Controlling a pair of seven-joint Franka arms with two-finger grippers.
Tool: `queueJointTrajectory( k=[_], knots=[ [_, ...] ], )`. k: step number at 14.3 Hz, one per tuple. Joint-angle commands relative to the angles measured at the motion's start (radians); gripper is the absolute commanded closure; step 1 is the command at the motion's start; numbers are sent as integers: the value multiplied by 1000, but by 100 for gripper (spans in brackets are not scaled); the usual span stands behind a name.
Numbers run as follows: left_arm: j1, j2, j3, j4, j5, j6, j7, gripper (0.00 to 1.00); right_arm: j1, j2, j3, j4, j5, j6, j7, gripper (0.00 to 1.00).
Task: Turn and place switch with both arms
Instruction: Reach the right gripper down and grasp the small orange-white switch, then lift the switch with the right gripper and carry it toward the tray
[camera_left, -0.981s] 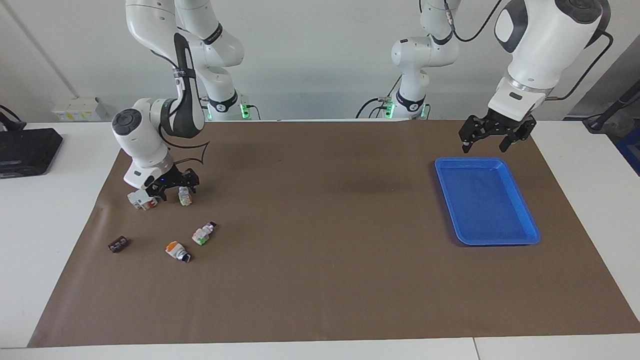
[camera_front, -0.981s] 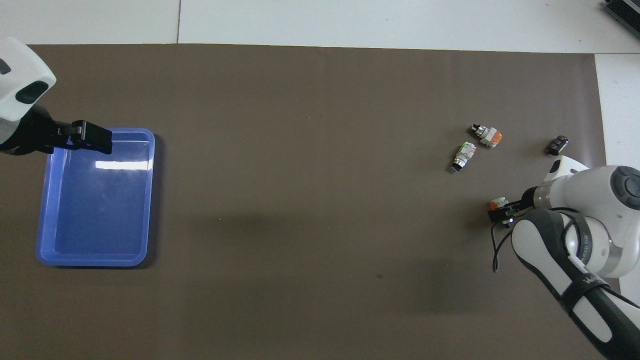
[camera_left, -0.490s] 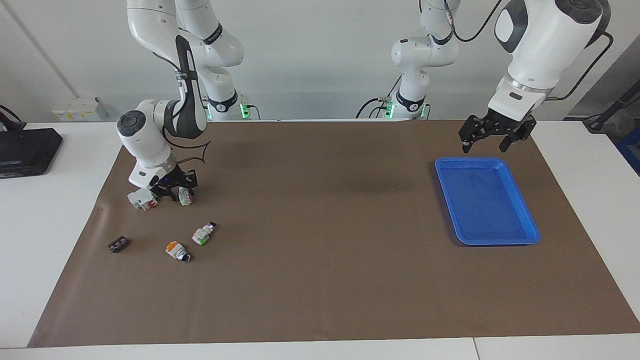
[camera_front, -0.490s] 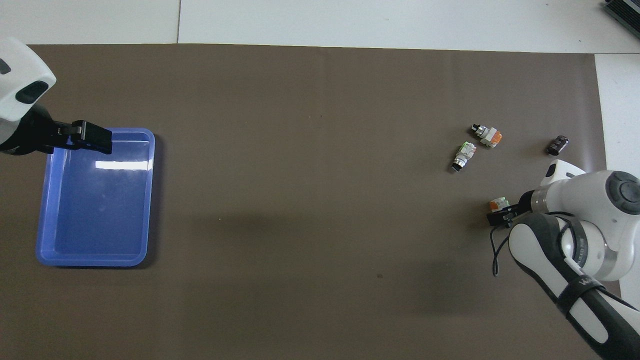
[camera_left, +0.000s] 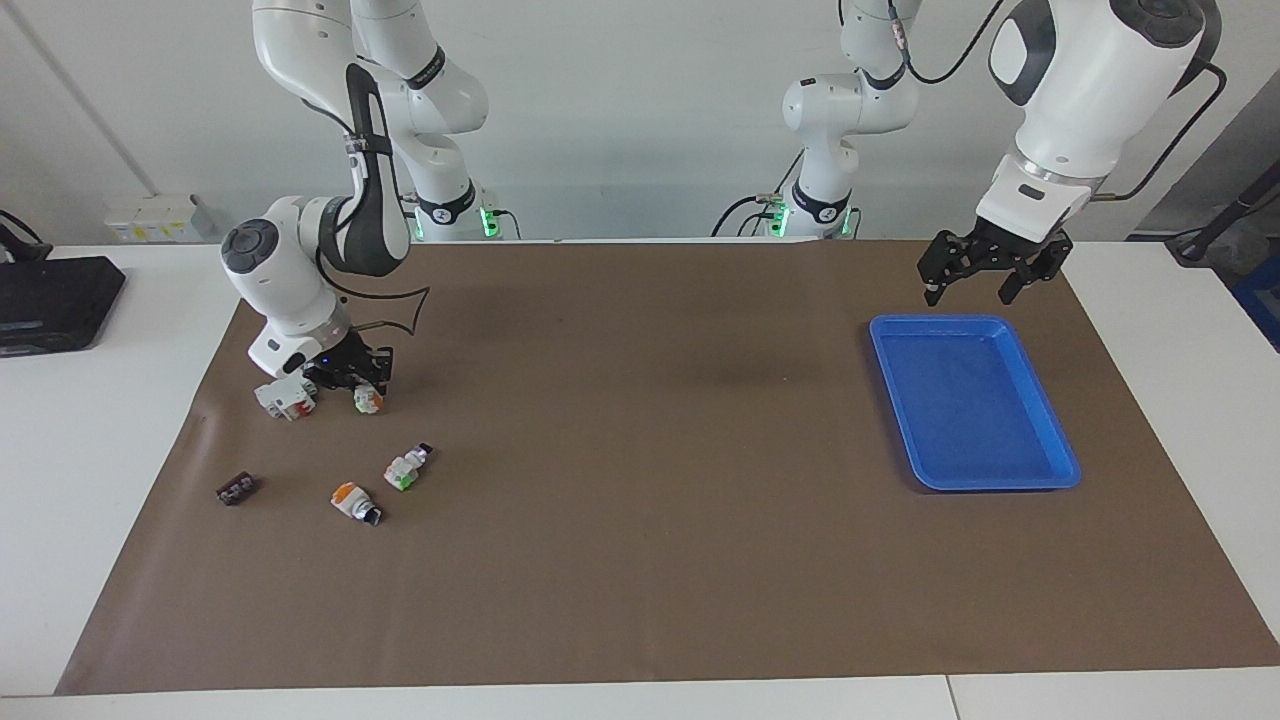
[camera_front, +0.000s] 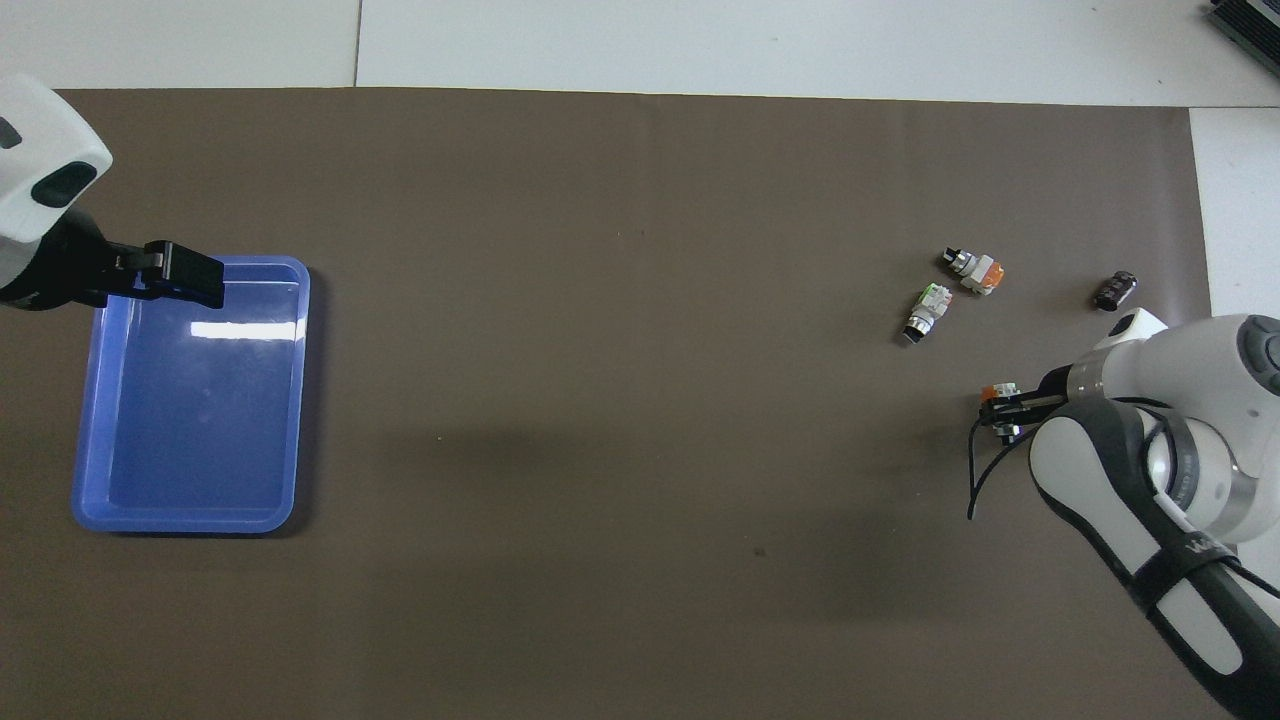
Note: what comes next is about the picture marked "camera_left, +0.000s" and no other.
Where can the white green switch black end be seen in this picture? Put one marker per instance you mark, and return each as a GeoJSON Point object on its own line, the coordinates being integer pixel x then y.
{"type": "Point", "coordinates": [405, 469]}

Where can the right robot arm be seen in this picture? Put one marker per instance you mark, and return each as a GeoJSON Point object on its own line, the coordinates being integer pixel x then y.
{"type": "Point", "coordinates": [290, 290]}

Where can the white orange switch black end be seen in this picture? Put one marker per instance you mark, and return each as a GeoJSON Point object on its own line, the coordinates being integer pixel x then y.
{"type": "Point", "coordinates": [352, 501]}

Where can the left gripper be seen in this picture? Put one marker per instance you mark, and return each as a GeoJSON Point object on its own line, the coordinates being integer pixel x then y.
{"type": "Point", "coordinates": [1015, 250]}

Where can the black stand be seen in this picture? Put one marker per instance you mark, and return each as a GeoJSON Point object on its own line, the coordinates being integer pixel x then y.
{"type": "Point", "coordinates": [18, 240]}
{"type": "Point", "coordinates": [1225, 215]}

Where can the flat black box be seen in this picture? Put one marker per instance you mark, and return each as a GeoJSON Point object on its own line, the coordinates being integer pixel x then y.
{"type": "Point", "coordinates": [50, 300]}

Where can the white wall socket box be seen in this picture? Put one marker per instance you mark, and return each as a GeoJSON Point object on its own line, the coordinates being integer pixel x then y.
{"type": "Point", "coordinates": [150, 218]}

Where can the small black switch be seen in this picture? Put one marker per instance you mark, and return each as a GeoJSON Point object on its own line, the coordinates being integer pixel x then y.
{"type": "Point", "coordinates": [238, 488]}

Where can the blue plastic tray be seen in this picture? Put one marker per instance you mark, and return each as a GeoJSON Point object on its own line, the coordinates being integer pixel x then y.
{"type": "Point", "coordinates": [970, 400]}

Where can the small white orange component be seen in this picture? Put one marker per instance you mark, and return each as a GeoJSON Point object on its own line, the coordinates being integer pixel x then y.
{"type": "Point", "coordinates": [369, 400]}

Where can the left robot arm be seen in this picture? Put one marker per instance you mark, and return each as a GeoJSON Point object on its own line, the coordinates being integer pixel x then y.
{"type": "Point", "coordinates": [1070, 100]}

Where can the white switch with red part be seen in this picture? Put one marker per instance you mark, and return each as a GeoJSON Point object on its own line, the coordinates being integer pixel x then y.
{"type": "Point", "coordinates": [283, 397]}

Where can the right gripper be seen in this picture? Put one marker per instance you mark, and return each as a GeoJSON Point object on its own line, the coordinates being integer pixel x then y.
{"type": "Point", "coordinates": [338, 358]}

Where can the blue crate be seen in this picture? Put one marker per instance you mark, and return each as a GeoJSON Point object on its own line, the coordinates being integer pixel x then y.
{"type": "Point", "coordinates": [1262, 300]}

